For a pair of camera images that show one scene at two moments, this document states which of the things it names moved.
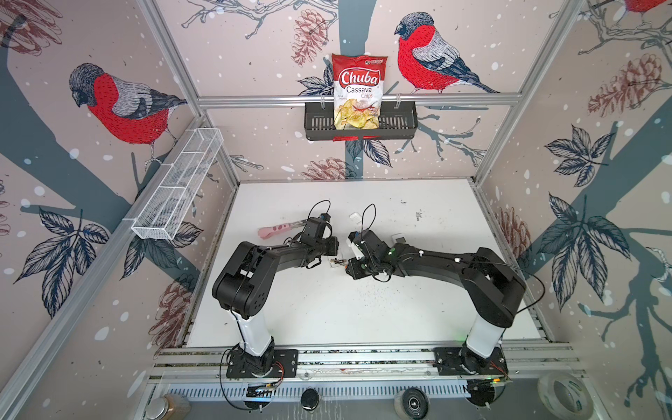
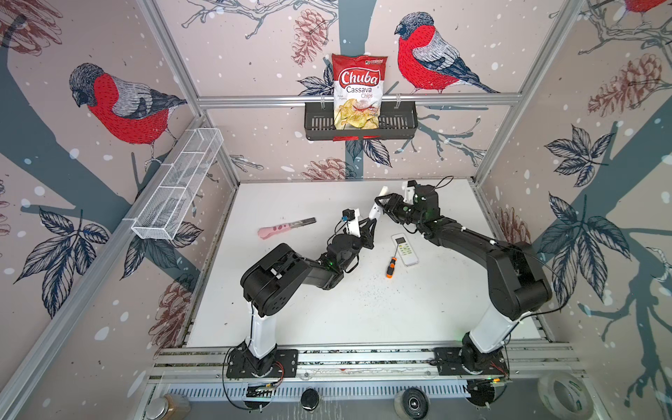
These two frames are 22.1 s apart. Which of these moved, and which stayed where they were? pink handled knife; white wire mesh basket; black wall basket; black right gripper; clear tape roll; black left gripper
Moved: black right gripper; black left gripper
Stayed: white wire mesh basket; clear tape roll; pink handled knife; black wall basket
